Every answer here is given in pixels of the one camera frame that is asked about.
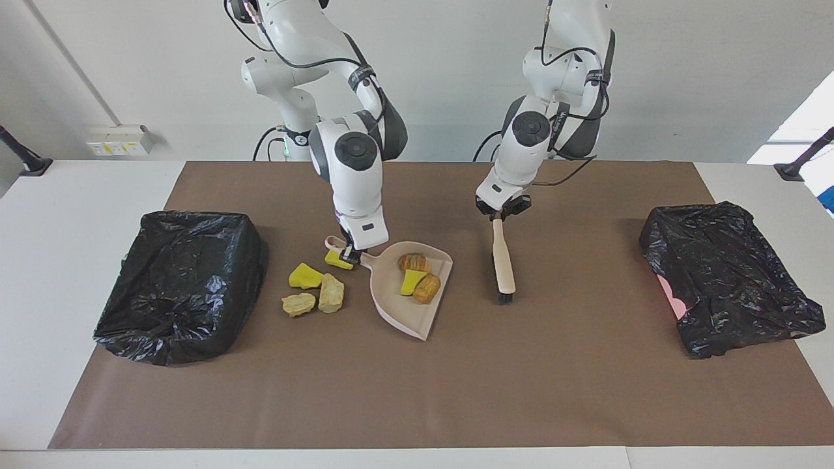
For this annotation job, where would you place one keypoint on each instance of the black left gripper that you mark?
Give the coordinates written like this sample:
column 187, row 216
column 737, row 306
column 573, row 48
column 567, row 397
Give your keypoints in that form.
column 503, row 202

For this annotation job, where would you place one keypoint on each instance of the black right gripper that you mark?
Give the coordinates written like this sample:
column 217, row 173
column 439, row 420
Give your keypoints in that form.
column 352, row 254

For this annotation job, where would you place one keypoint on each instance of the notched yellow sponge piece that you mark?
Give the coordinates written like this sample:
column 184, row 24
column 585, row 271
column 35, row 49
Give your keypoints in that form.
column 333, row 260

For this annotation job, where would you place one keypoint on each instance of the tall beige foam chunk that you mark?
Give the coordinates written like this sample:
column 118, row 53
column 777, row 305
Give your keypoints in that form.
column 331, row 294

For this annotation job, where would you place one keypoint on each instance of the yellow sponge wedge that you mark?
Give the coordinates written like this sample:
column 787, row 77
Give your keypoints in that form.
column 305, row 277

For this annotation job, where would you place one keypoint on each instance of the beige hand brush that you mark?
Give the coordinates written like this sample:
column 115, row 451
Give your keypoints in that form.
column 503, row 260

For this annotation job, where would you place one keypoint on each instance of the small yellow sponge piece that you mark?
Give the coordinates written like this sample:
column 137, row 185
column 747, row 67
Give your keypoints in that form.
column 410, row 281

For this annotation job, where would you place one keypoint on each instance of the beige plastic dustpan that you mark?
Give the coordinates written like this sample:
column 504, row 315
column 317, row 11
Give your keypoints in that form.
column 397, row 306

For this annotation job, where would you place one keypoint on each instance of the orange toy croissant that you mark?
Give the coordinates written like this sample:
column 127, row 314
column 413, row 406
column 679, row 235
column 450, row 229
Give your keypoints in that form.
column 414, row 262

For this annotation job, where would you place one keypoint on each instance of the brown toy bread loaf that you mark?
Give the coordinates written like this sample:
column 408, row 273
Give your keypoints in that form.
column 427, row 290

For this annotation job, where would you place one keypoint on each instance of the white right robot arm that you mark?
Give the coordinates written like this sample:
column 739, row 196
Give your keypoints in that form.
column 355, row 156

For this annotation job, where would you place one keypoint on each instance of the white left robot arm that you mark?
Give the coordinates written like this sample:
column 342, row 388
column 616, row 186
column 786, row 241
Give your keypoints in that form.
column 531, row 130

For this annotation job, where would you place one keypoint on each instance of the black bag lined bin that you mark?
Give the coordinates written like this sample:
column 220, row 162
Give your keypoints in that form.
column 182, row 286

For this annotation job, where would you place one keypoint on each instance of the pink plastic bin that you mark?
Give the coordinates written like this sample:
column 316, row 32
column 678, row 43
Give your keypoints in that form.
column 671, row 293

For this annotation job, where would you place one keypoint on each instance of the black trash bag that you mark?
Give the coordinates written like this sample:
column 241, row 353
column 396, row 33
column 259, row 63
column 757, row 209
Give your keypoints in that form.
column 730, row 273

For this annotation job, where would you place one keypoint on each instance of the brown table mat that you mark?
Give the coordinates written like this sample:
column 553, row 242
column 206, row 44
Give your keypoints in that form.
column 417, row 417

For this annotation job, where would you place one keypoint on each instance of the blue object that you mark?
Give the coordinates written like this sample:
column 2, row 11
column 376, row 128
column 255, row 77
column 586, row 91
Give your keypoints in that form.
column 829, row 200

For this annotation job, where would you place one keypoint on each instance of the white wall socket box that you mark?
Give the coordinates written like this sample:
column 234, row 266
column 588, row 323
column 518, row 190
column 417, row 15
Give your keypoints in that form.
column 120, row 140

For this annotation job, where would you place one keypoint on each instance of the black camera stand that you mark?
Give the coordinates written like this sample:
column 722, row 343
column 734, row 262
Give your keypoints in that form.
column 791, row 170
column 29, row 163

